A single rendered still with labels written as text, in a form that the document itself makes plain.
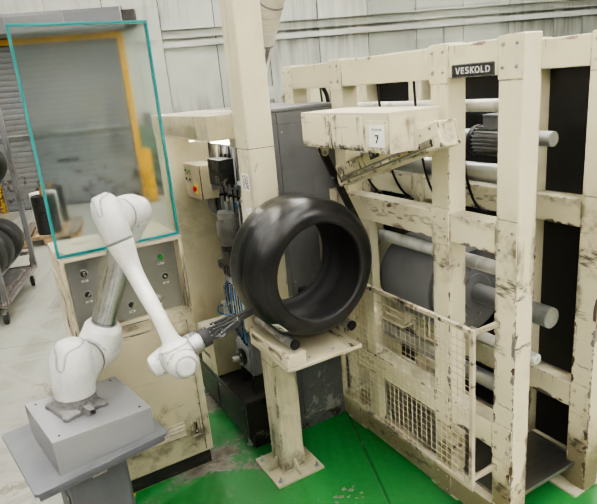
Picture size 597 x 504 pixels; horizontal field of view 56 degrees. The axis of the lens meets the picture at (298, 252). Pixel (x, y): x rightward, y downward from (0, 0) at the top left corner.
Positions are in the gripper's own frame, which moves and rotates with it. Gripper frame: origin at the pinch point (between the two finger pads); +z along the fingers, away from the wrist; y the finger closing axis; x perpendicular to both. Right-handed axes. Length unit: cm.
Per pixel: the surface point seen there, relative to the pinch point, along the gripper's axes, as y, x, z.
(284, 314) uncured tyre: -12.2, 2.1, 11.3
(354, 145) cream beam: -15, -48, 61
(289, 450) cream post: 25, 94, 2
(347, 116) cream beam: -11, -59, 64
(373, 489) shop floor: -9, 114, 24
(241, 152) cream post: 33, -52, 35
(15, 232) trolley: 448, 23, -72
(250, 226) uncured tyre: 4.9, -30.5, 16.8
